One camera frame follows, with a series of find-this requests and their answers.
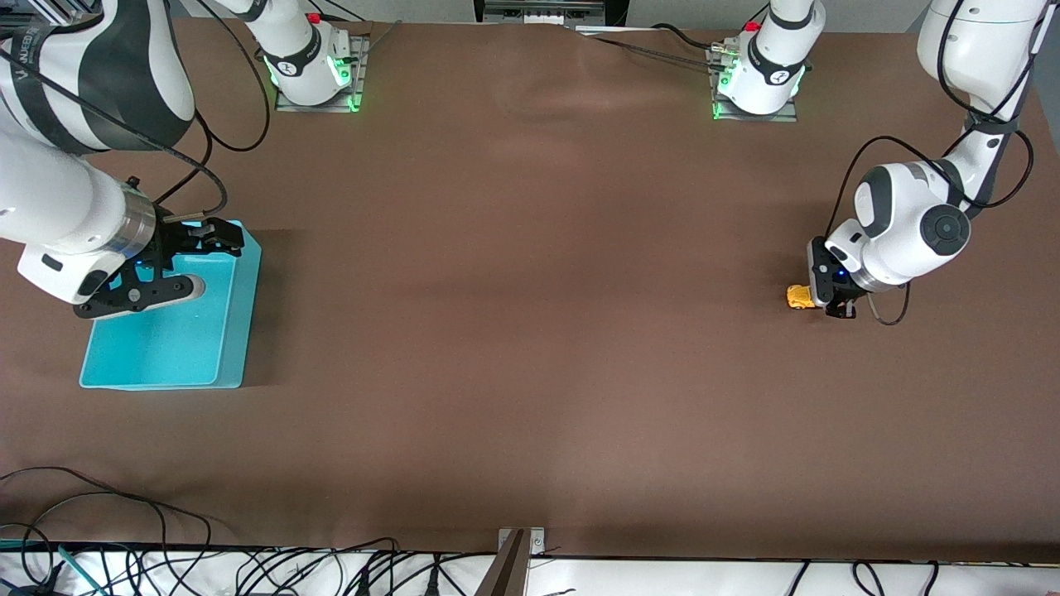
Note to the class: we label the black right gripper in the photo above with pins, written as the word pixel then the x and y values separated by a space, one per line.
pixel 175 241

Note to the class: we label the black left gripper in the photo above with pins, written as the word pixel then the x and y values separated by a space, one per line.
pixel 840 297

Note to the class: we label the yellow beetle toy car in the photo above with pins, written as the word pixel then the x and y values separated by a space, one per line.
pixel 797 296

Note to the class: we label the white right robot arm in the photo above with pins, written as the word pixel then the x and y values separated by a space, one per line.
pixel 66 199

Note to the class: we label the turquoise plastic bin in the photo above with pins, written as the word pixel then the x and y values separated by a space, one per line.
pixel 182 348

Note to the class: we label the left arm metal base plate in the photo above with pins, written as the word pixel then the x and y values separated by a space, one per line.
pixel 758 117

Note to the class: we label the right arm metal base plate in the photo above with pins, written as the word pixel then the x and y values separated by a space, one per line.
pixel 361 74

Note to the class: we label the aluminium profile post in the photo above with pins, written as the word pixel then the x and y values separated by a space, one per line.
pixel 58 10

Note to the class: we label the black metal frame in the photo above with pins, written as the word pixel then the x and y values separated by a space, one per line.
pixel 497 8

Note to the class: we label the small metal bracket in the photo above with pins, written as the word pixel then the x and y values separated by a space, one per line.
pixel 537 542

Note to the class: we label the dark camera pole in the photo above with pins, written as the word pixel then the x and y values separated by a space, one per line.
pixel 505 575

